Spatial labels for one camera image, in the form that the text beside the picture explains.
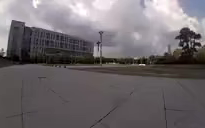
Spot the tall lamp pole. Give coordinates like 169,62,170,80
96,30,105,66

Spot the distant row of trees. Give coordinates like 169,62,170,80
93,55,178,65

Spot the grey concrete slab pavement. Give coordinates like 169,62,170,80
0,63,205,128

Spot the dry grass field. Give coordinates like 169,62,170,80
67,63,205,80

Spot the large glass-fronted building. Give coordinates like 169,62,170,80
6,19,95,65

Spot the tall dark tree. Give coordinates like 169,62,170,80
174,26,203,64

